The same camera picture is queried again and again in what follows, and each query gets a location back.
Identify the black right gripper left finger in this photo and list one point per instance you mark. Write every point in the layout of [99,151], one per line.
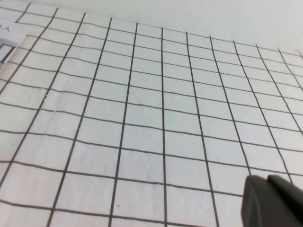
[260,203]

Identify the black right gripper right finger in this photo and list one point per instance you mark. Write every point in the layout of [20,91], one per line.
[291,201]

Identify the AgileX product brochure book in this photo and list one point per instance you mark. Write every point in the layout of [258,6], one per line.
[7,40]

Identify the white black-grid tablecloth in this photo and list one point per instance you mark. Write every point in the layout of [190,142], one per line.
[151,118]

